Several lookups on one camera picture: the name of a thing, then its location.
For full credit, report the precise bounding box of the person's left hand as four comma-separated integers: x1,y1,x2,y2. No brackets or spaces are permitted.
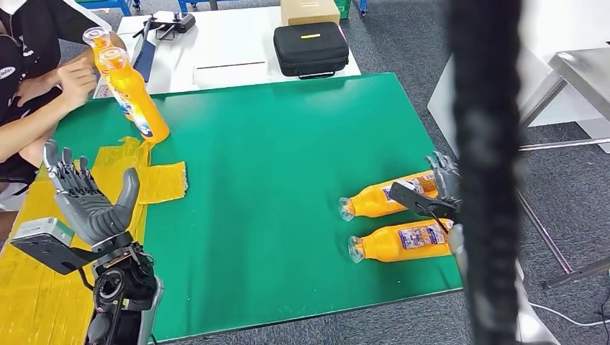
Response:
17,75,58,108

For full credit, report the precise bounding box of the person's right hand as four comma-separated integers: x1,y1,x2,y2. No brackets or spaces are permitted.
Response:
57,57,99,108

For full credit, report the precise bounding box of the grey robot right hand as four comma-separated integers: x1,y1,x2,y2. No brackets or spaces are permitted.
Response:
425,151,463,203

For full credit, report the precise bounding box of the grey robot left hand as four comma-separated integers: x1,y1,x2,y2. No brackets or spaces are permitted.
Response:
42,139,140,247

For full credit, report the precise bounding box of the orange detergent bottle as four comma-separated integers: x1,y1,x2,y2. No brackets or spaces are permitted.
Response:
337,170,440,223
97,46,171,144
81,27,137,122
347,218,455,264

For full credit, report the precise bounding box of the person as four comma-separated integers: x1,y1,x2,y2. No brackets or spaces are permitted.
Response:
0,0,127,239

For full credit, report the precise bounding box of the dark blue flat board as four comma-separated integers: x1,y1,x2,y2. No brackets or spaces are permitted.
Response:
135,40,157,85

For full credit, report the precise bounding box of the yellow taped plastic sheet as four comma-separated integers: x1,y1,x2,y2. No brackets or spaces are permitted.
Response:
0,137,188,345

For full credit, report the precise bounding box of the black handheld device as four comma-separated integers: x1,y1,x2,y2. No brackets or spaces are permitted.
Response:
132,12,196,42

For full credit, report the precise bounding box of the black zip case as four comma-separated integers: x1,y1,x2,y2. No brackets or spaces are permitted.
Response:
273,22,350,80

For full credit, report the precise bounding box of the white panel board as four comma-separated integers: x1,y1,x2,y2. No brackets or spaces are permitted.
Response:
425,0,610,158

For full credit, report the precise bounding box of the cardboard box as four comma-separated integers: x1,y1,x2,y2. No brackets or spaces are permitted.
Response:
280,0,341,27

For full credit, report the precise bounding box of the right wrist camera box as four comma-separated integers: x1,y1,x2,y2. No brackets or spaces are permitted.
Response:
388,180,463,221

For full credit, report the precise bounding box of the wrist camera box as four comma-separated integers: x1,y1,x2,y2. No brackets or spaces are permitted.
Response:
9,217,99,276
388,180,463,221

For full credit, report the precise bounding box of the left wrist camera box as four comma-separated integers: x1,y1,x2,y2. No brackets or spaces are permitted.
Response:
9,217,99,276

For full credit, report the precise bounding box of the black blurred hanging cable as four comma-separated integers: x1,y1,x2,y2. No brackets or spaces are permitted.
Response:
447,0,523,345

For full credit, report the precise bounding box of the white floor cable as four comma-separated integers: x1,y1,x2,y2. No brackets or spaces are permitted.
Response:
529,302,610,329

